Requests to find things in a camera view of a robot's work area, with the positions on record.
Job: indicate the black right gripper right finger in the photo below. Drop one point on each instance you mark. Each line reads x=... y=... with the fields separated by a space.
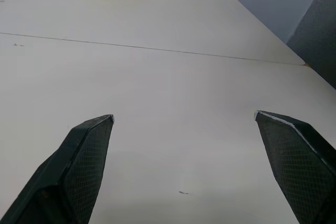
x=294 y=166

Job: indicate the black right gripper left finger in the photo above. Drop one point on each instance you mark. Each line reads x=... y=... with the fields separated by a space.
x=78 y=166

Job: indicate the dark grey partition panel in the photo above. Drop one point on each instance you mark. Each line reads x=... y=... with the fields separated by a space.
x=316 y=24

